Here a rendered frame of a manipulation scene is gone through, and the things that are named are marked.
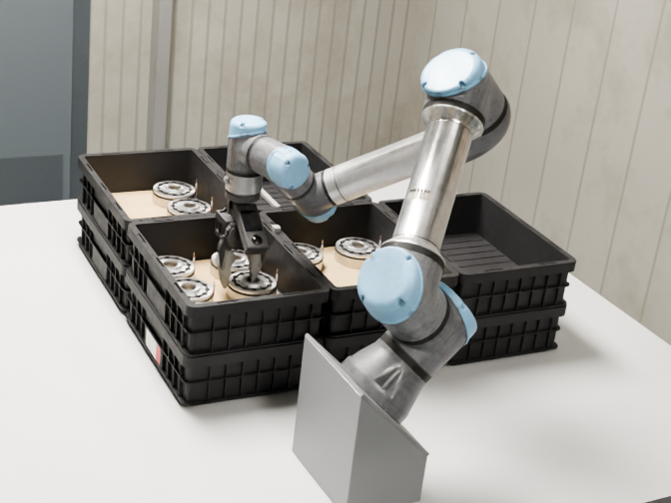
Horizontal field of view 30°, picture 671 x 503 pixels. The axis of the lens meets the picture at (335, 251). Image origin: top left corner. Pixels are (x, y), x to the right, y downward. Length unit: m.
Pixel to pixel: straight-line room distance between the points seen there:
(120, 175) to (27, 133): 1.83
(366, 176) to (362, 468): 0.60
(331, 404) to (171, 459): 0.33
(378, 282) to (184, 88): 3.07
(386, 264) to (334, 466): 0.38
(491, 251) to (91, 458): 1.14
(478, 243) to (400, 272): 0.97
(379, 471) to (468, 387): 0.52
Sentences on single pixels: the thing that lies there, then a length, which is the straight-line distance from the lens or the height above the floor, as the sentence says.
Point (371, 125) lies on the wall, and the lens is 5.53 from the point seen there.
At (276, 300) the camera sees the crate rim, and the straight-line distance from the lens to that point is 2.42.
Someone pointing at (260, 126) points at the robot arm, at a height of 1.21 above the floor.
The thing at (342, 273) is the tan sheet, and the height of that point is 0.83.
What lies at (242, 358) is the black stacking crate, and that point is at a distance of 2.46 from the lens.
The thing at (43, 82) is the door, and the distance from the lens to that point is 4.84.
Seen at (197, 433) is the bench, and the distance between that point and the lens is 2.42.
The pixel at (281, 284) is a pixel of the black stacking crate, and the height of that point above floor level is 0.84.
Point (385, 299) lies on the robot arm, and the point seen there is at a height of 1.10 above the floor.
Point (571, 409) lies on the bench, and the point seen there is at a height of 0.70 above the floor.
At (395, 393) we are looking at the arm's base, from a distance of 2.19.
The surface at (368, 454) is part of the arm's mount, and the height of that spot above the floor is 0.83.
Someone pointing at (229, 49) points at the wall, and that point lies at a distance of 5.11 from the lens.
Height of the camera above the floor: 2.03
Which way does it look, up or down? 25 degrees down
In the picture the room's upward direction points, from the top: 7 degrees clockwise
